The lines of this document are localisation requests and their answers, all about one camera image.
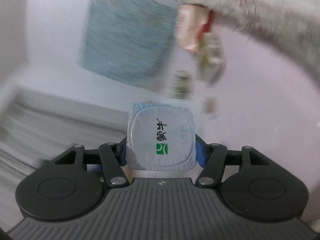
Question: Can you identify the yogurt cup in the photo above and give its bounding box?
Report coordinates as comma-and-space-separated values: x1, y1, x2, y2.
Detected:
126, 102, 196, 171

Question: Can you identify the green patterned small pack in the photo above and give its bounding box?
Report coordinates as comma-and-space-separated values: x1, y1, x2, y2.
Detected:
171, 70, 192, 100

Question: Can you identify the pink tissue pack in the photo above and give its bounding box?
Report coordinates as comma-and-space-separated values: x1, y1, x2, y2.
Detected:
175, 4, 214, 54

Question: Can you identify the rolled beige quilt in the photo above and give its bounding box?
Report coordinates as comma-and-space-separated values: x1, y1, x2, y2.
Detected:
176, 0, 319, 81

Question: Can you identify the floral teal wall cloth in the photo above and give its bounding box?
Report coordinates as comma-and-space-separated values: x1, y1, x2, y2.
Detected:
79, 0, 177, 89

